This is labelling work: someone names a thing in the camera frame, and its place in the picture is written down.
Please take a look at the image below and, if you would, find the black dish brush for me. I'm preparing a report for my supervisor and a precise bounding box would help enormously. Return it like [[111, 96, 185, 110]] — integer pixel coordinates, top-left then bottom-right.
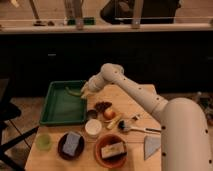
[[118, 120, 160, 133]]

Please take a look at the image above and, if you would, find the blue grey sponge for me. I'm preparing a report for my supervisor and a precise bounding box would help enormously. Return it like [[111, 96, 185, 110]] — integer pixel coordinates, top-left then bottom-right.
[[62, 132, 80, 156]]

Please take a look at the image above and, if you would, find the green box on shelf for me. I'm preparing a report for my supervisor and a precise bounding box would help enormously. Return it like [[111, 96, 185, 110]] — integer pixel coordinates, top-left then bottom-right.
[[67, 17, 95, 25]]

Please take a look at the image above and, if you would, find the dark bag on shelf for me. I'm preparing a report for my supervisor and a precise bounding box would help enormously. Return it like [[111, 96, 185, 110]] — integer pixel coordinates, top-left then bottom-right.
[[100, 0, 181, 24]]

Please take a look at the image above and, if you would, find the light green cup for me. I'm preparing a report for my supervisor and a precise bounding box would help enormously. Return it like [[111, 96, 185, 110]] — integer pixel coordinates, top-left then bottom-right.
[[35, 134, 52, 150]]

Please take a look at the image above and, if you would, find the brown pine cone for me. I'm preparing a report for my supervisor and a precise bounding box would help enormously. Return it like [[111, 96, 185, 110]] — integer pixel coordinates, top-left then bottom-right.
[[94, 101, 112, 112]]

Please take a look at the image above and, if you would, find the yellow corn piece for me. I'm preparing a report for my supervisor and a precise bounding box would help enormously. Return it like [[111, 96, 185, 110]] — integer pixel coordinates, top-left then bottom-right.
[[106, 114, 122, 130]]

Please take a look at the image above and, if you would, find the orange bowl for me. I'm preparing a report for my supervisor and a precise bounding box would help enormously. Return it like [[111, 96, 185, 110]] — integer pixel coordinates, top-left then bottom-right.
[[94, 134, 127, 169]]

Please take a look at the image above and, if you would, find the orange round fruit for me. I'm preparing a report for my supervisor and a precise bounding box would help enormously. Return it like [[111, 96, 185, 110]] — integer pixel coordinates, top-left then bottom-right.
[[103, 108, 116, 120]]

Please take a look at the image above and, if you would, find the small dark metal cup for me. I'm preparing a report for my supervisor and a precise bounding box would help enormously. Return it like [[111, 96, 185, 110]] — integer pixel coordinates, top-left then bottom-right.
[[86, 109, 98, 120]]

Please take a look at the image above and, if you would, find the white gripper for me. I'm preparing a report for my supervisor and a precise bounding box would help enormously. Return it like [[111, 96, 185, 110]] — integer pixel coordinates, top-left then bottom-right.
[[81, 74, 104, 99]]

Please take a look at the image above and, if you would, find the black chair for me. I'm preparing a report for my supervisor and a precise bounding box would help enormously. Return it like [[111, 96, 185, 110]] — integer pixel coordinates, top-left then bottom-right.
[[0, 78, 40, 171]]

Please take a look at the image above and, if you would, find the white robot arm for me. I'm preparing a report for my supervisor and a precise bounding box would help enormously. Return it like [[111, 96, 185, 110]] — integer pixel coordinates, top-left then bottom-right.
[[81, 63, 213, 171]]

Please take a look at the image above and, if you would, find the white round cup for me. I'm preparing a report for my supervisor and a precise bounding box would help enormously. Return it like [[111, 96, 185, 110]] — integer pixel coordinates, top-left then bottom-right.
[[85, 119, 102, 138]]

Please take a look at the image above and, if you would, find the beige sponge block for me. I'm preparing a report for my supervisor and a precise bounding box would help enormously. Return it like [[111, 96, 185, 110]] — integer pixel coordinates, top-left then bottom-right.
[[101, 142, 126, 159]]

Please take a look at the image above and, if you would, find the grey triangular cloth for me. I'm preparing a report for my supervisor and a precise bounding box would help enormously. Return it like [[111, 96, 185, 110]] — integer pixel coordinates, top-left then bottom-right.
[[144, 136, 161, 160]]

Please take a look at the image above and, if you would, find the green plastic tray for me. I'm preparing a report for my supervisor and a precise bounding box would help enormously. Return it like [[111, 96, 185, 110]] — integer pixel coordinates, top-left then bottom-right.
[[40, 80, 87, 126]]

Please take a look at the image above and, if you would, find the dark brown plate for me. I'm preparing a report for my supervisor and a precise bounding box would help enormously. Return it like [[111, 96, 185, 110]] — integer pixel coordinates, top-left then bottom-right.
[[57, 131, 85, 160]]

